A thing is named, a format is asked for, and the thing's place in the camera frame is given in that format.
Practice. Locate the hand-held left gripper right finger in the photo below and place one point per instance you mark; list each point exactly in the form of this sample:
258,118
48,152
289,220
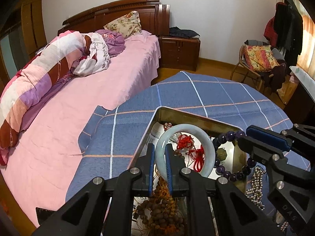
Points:
168,167

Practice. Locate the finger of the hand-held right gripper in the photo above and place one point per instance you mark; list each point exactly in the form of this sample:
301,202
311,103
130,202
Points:
268,136
256,147

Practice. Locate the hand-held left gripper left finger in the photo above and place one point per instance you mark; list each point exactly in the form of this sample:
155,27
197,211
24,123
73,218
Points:
151,167

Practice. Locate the round bronze coin pendant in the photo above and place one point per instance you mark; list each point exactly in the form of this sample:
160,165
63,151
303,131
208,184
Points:
221,154

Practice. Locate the pale green jade bangle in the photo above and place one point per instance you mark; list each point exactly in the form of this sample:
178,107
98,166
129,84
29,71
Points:
184,127

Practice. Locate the rectangular metal tin box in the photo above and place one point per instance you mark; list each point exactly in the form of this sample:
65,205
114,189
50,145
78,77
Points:
187,114

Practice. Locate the printed paper tin lining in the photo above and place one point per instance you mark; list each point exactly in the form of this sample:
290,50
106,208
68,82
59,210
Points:
157,132

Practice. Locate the dark wooden desk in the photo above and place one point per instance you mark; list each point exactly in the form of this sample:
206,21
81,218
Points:
300,103

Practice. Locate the dark garment on chair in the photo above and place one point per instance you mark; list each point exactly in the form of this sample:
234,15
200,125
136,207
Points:
275,77

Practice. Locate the white desk cover sheet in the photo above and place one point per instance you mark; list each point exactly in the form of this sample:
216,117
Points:
304,76

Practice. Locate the wooden chair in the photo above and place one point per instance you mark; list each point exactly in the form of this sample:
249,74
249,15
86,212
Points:
237,66

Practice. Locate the blue plaid tablecloth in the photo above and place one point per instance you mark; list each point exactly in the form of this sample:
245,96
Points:
196,93

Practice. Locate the colourful patterned cushion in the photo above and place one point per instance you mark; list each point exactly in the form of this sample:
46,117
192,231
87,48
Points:
260,57

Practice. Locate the bed with pink sheet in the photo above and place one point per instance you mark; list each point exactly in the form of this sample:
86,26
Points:
86,103

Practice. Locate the orange patterned curtain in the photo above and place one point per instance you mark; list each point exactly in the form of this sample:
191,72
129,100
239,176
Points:
307,41

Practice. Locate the hanging red jacket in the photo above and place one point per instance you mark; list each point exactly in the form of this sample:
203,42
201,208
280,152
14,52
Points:
269,29

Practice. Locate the hanging black coat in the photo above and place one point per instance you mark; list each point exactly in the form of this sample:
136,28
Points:
290,29

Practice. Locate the dark wooden nightstand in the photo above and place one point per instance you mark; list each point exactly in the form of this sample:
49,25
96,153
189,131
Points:
179,54

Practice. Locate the purple blanket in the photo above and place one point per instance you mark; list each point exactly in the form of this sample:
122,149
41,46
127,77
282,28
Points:
114,43

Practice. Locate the dark folded clothes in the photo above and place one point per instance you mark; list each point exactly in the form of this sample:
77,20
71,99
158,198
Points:
183,32

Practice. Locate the pink patchwork quilt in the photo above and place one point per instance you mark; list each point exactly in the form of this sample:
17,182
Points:
37,78

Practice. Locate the floral pillow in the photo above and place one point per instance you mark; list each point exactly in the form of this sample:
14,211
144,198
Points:
125,24

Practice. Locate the dark wooden headboard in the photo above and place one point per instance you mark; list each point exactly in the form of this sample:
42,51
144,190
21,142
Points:
98,14

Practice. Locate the brown wooden wardrobe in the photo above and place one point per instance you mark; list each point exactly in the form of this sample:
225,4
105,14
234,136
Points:
29,24

